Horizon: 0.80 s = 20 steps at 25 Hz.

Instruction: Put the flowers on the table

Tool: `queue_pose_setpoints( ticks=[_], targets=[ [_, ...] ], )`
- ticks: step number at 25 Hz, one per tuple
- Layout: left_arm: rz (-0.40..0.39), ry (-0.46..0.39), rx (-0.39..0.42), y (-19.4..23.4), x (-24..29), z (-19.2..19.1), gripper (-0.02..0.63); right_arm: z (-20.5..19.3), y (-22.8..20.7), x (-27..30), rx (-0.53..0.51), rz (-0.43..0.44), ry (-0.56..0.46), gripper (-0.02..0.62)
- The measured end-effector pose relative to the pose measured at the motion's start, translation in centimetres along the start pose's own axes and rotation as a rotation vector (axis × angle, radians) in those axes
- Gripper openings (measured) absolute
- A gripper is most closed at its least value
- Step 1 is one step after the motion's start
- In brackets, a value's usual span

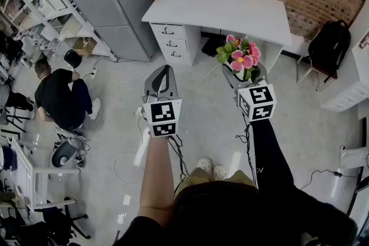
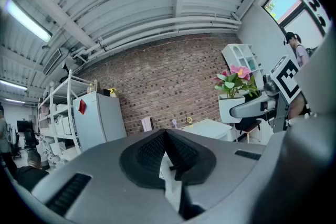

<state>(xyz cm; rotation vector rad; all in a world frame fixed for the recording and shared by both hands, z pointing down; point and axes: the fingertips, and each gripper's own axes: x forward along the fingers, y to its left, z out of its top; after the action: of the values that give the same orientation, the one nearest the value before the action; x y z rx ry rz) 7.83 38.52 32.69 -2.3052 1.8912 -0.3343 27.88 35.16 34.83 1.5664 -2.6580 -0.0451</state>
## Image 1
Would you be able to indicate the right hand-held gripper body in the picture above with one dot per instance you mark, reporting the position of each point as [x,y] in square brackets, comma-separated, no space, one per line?
[256,102]

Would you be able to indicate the white side desk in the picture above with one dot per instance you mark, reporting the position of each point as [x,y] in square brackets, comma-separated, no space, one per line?
[348,86]

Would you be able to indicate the pink flowers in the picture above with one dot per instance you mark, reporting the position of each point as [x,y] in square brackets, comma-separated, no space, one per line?
[240,59]

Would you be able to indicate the white chair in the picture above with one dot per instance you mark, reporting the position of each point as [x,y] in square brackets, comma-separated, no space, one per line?
[310,69]

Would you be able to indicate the white drawer with black handle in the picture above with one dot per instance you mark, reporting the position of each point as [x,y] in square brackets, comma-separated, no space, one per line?
[168,31]
[173,44]
[176,55]

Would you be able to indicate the white desk with drawers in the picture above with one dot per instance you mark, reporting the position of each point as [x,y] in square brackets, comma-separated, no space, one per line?
[219,13]

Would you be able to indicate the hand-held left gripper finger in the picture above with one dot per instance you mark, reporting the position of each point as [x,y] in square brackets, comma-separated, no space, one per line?
[151,80]
[173,80]

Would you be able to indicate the white power strip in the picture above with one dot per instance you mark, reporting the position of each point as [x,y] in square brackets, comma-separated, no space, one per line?
[94,72]

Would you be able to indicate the black backpack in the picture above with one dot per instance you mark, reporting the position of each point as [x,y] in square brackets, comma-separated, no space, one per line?
[330,46]

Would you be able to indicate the grey round device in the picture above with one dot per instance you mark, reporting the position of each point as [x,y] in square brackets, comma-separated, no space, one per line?
[64,154]

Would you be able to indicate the person's right forearm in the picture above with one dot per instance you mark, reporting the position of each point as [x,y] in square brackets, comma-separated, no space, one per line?
[268,152]

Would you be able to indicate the person's left forearm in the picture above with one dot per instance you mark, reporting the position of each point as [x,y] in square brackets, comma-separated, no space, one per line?
[157,175]

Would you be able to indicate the person's black shirt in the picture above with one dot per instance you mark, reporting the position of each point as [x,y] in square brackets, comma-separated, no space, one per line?
[230,216]

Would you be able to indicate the person's khaki trousers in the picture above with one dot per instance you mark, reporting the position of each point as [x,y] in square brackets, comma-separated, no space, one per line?
[196,177]

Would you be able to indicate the person's left white shoe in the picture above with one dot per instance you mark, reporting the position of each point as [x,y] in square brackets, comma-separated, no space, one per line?
[204,164]

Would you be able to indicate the person's right white shoe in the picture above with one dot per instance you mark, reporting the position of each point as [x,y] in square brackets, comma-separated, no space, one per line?
[219,172]

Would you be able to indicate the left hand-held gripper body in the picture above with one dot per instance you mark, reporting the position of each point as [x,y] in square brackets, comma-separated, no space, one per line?
[162,116]

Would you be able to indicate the person's white shoe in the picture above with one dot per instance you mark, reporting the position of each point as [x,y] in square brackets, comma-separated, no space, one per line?
[219,172]
[204,164]

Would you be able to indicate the black round stool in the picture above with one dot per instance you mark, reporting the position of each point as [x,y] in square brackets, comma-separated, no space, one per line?
[72,58]

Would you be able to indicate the black office chair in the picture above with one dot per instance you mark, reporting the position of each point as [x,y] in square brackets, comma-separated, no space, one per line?
[60,219]

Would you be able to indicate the white metal table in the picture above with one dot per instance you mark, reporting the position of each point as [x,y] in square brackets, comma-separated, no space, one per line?
[26,175]

